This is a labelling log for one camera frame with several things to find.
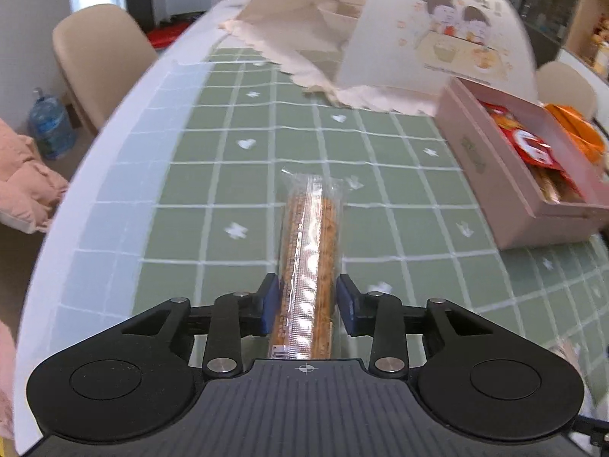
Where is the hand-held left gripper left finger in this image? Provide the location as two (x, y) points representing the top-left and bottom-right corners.
(121, 273), (279, 378)

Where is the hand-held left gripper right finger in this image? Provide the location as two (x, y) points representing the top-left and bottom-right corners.
(335, 273), (496, 378)

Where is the long bar snack clear wrapper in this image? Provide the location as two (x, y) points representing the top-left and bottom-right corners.
(532, 166), (585, 205)
(267, 167), (344, 361)

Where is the pink gift box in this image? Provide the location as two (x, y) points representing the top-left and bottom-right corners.
(436, 75), (609, 251)

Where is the red snack packet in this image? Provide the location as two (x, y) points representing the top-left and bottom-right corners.
(480, 102), (568, 173)

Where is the pink padded jacket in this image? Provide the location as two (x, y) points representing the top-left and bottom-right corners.
(0, 118), (70, 235)

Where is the blue water jug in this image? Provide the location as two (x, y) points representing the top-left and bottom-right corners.
(27, 88), (78, 161)

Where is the red plastic basin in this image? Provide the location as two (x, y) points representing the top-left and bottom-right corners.
(147, 21), (197, 51)

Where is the white bowl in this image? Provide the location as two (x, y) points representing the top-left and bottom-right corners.
(317, 0), (370, 35)

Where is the orange box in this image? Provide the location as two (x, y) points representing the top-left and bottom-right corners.
(544, 103), (609, 166)

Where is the beige chair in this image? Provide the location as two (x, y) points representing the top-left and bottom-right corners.
(52, 3), (159, 135)
(535, 61), (599, 121)

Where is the glass door cabinet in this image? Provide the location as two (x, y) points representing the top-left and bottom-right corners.
(489, 0), (587, 68)

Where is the wooden shelf unit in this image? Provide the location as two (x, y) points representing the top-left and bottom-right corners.
(563, 0), (609, 79)

